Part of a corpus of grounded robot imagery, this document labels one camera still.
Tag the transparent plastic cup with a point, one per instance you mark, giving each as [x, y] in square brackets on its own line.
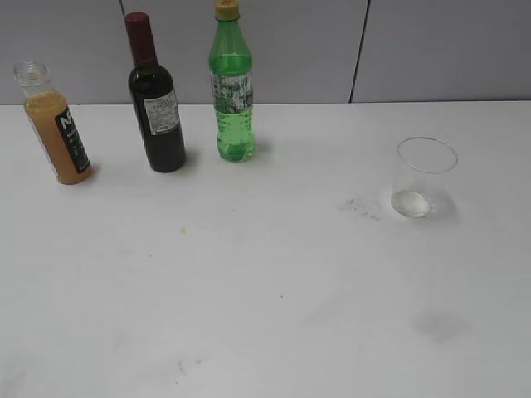
[419, 185]

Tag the NFC orange juice bottle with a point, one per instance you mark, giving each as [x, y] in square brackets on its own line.
[53, 124]

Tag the green plastic soda bottle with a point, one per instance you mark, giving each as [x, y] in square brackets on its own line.
[230, 65]

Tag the dark red wine bottle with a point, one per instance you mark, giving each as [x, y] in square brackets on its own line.
[154, 99]

